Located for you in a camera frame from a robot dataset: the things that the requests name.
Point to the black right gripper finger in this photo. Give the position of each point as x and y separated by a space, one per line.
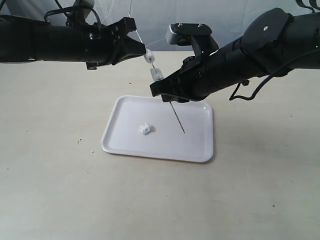
170 85
167 98

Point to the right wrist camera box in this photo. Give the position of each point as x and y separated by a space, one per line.
180 33

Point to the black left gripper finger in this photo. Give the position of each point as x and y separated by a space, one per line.
123 56
132 46

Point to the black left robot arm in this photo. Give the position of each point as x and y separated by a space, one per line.
24 40

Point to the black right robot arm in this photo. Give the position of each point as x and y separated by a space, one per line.
272 46

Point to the grey wrinkled backdrop curtain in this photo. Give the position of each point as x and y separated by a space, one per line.
228 19

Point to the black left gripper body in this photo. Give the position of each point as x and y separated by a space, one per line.
104 42

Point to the white foam piece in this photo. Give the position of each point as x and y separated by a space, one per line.
156 74
149 56
145 128

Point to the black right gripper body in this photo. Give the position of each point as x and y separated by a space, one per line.
217 71

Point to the white rectangular plastic tray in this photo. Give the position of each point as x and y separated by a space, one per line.
166 139

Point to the thin metal skewer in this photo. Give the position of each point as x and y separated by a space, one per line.
173 109

